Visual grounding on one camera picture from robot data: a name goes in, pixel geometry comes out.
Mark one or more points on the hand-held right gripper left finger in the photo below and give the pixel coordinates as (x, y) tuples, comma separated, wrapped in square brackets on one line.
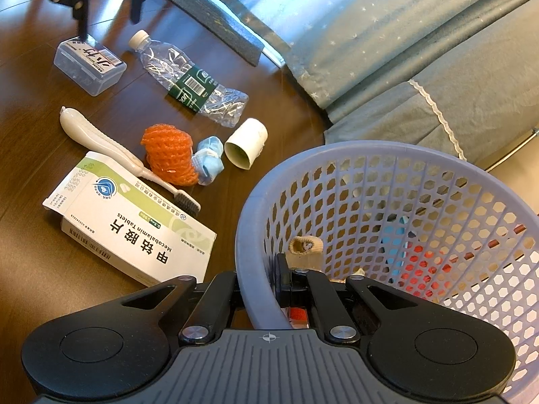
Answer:
[(223, 291)]

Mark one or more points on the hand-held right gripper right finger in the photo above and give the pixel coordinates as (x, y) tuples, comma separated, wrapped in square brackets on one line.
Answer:
[(283, 282)]

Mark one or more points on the beige fabric tube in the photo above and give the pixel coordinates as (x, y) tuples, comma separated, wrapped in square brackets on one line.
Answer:
[(305, 256)]

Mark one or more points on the clear plastic toothpick box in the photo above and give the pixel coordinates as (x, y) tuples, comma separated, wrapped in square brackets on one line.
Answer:
[(84, 71)]

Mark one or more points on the purple plastic mesh basket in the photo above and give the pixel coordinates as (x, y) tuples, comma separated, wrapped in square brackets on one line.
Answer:
[(261, 219)]

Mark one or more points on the crushed clear plastic bottle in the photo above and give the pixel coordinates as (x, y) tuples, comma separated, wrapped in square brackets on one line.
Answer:
[(168, 63)]

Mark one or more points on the white green medicine box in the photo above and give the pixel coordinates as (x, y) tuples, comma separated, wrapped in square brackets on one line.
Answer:
[(126, 227)]

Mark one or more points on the white toothbrush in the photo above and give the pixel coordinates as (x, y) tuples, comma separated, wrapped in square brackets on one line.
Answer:
[(92, 134)]

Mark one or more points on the orange foam fruit net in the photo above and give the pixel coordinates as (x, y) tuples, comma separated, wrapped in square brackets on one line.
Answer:
[(168, 151)]

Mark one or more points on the grey doormat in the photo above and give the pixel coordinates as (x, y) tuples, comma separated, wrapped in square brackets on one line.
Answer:
[(219, 21)]

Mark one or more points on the blue dustpan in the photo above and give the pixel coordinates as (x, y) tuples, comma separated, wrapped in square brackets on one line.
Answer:
[(396, 235)]

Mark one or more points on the crumpled blue face mask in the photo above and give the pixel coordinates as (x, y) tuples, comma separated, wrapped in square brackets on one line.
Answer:
[(208, 164)]

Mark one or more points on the red broom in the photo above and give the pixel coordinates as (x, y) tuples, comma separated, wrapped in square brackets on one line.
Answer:
[(421, 261)]

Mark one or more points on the white cardboard paper tube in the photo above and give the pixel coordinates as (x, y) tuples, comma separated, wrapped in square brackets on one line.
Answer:
[(250, 134)]

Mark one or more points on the grey-blue starry curtain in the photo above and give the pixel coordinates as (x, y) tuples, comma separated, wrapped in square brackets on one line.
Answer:
[(400, 42)]

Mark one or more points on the thin metal pole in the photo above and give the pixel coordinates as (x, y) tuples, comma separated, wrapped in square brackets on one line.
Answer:
[(513, 147)]

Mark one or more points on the grey-blue cloth cover lace trim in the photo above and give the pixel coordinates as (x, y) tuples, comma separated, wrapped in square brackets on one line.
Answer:
[(484, 105)]

